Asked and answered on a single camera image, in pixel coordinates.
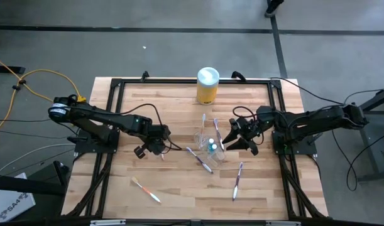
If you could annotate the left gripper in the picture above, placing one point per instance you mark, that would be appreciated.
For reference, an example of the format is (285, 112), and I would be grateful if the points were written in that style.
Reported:
(155, 136)

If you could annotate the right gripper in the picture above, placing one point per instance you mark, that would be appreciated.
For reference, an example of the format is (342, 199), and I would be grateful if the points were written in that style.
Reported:
(251, 132)

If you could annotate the purple white toothbrush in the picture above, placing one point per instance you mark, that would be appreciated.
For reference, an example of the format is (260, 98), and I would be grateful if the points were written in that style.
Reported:
(219, 135)
(199, 160)
(237, 181)

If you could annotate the orange toothbrush yellow bristles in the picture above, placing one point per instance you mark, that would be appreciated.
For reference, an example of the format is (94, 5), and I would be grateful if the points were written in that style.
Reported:
(146, 190)

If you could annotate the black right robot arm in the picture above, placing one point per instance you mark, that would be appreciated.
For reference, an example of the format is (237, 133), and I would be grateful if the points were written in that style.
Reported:
(320, 117)

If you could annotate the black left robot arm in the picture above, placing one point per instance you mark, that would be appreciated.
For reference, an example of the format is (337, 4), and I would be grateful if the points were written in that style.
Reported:
(116, 117)

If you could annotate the clear plastic cup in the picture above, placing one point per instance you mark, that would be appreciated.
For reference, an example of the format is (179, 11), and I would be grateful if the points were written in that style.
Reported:
(218, 157)

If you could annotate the yellow wipes canister white lid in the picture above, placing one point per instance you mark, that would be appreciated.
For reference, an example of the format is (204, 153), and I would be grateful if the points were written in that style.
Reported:
(207, 91)

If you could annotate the black table clamp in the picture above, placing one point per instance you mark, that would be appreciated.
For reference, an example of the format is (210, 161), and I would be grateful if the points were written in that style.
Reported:
(239, 75)
(144, 76)

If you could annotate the black stand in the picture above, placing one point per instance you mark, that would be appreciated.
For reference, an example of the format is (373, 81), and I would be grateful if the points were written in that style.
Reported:
(28, 185)

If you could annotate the person's foot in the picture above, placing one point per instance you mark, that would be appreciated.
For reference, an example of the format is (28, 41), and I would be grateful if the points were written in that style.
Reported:
(273, 6)

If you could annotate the dark grey side table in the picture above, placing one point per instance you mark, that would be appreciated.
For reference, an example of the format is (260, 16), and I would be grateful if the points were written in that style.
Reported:
(383, 141)

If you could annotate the white printed box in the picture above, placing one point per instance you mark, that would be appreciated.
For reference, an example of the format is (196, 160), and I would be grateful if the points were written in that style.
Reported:
(9, 204)

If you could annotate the black flat bar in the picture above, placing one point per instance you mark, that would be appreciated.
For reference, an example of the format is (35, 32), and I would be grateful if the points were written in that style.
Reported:
(6, 69)

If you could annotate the silver aluminium bracket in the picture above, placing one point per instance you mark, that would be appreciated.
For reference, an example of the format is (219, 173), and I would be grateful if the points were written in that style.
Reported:
(283, 223)
(107, 222)

